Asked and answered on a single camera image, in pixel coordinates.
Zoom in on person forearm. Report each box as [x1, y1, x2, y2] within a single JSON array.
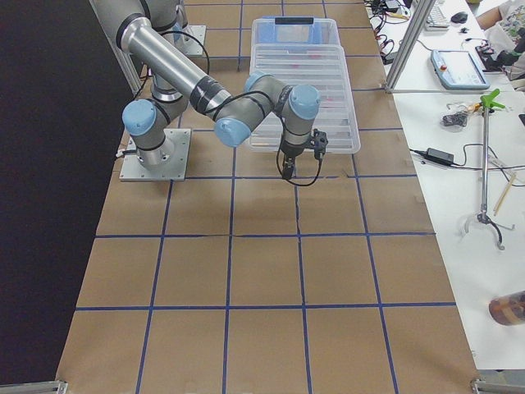
[[476, 1, 514, 30]]

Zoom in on clear plastic storage box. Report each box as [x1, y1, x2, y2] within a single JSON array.
[[251, 16, 340, 45]]

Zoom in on wooden chopsticks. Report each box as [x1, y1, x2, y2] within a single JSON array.
[[493, 172, 516, 215]]

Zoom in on white keyboard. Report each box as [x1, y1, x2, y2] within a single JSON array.
[[424, 5, 450, 32]]

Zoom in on blue teach pendant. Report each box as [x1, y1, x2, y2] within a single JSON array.
[[430, 50, 490, 90]]

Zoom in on brown cylindrical container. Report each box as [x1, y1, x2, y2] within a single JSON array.
[[488, 291, 524, 326]]

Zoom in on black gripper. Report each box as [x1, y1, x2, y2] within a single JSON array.
[[280, 140, 305, 178]]

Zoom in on black power adapter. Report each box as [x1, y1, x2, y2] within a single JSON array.
[[426, 148, 454, 167]]

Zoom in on left corner aluminium bracket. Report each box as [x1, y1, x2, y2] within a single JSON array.
[[0, 380, 69, 394]]

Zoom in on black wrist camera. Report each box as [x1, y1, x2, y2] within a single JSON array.
[[307, 128, 328, 162]]

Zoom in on corner aluminium bracket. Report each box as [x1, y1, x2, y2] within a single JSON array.
[[471, 379, 525, 394], [0, 380, 69, 394]]

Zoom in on black computer mouse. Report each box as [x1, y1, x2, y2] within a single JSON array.
[[450, 11, 468, 24]]

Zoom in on brown paper table cover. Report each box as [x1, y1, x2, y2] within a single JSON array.
[[57, 1, 477, 393]]

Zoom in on black bead bundle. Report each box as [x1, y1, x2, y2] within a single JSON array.
[[441, 112, 468, 132]]

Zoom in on aluminium frame post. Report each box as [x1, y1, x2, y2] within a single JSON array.
[[385, 0, 435, 94]]

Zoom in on black adapter cable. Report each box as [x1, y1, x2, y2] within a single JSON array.
[[409, 143, 525, 170]]

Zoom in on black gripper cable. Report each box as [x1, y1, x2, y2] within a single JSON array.
[[276, 147, 325, 186]]

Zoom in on metal reacher grabber tool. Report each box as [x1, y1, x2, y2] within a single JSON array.
[[463, 89, 505, 251]]

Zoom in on right corner aluminium bracket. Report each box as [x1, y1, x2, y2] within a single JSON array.
[[471, 379, 525, 394]]

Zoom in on clear plastic box lid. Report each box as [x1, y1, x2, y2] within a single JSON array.
[[249, 44, 360, 154]]

